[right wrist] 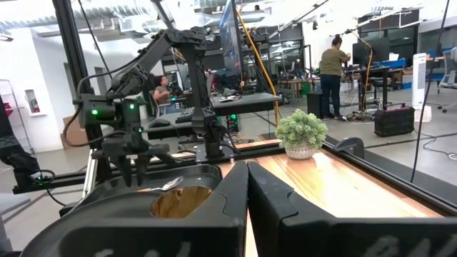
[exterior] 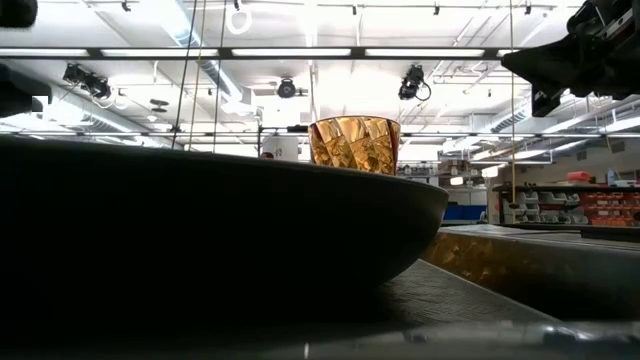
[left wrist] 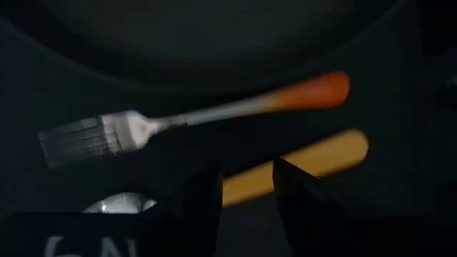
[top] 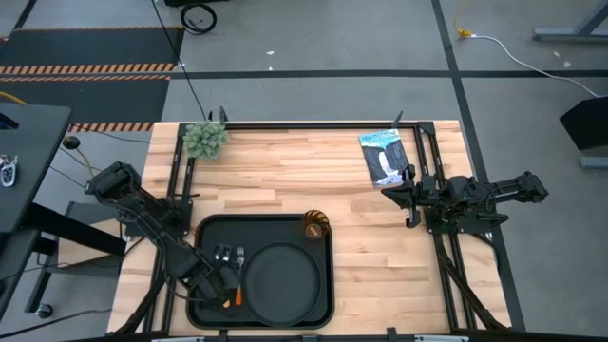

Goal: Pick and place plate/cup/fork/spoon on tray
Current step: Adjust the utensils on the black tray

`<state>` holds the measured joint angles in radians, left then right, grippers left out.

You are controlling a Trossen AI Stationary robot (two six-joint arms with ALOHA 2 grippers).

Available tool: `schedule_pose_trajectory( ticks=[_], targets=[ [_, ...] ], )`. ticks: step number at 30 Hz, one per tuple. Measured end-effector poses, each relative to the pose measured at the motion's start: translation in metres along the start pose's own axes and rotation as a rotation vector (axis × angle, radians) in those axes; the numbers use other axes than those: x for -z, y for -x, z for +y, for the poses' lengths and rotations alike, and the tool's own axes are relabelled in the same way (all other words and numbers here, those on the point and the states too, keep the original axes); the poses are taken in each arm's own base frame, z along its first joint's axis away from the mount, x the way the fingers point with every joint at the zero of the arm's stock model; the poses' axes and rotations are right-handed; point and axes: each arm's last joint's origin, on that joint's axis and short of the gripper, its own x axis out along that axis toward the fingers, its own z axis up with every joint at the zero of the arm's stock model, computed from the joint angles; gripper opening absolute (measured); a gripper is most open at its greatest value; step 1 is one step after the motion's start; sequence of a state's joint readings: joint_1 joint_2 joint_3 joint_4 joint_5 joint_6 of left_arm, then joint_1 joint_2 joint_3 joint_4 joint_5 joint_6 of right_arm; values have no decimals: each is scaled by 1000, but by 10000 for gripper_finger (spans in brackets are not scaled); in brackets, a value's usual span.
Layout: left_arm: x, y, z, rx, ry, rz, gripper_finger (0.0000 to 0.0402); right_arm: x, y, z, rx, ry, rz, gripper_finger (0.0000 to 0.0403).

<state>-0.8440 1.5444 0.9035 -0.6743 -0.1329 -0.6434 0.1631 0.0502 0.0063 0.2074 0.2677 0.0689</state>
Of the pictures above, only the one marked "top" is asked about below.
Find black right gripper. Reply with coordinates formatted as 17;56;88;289
382;164;443;229

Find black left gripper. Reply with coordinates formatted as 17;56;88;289
165;244;241;310

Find fork with orange handle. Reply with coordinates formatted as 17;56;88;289
234;245;246;308

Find black round plate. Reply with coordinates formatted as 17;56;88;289
241;240;323;328

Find amber faceted cup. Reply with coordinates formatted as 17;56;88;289
302;209;332;239

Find green potted plant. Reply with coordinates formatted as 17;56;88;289
182;120;230;162

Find black desk base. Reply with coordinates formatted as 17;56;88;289
0;201;128;319

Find black box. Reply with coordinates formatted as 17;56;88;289
559;96;608;152

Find black hazard striped floor mat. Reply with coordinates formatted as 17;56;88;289
0;26;185;77
0;75;171;133

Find grey metal stand foot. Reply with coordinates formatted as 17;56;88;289
531;0;608;44

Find black desk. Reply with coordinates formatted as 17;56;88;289
0;102;73;234

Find white key fob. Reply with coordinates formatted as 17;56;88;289
0;154;19;188

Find yellow cable with plug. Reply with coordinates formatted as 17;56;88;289
453;0;474;39

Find white floor cable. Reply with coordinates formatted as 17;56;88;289
467;32;602;99

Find long black floor cable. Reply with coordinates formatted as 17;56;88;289
150;0;209;121

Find coiled black cable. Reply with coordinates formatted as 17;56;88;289
180;2;219;36

